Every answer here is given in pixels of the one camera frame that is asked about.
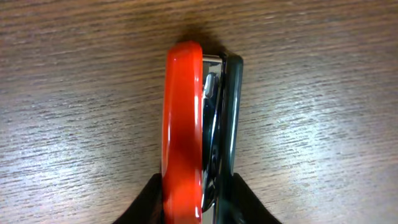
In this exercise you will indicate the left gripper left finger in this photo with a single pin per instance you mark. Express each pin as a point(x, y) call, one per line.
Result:
point(147, 206)

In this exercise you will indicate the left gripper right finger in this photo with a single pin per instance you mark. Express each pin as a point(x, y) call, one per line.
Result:
point(246, 207)

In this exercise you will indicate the orange black stapler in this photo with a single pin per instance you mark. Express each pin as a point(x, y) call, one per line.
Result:
point(199, 129)

